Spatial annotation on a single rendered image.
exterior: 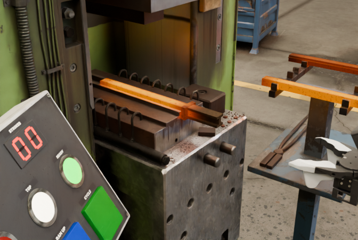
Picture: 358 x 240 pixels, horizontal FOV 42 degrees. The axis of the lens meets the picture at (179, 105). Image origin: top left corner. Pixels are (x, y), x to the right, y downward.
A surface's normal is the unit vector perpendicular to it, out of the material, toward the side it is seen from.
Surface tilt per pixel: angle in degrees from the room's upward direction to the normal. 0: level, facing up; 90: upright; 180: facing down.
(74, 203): 60
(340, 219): 0
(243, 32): 90
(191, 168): 90
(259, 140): 0
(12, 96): 90
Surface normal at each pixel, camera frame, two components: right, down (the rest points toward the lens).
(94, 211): 0.84, -0.37
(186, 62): -0.62, 0.33
